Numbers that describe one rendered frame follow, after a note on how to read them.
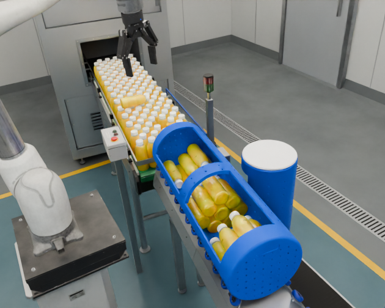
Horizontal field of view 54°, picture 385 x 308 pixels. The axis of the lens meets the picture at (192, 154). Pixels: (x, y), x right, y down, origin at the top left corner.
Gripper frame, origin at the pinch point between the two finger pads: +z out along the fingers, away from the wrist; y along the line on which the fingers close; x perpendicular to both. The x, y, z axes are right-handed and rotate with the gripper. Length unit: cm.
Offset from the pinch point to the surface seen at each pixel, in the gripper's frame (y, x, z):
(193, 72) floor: -343, -243, 162
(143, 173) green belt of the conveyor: -18, -32, 72
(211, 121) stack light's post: -80, -28, 69
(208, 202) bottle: 5, 28, 51
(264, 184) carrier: -39, 31, 71
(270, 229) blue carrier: 15, 60, 42
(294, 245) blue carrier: 12, 67, 48
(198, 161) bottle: -19, 7, 52
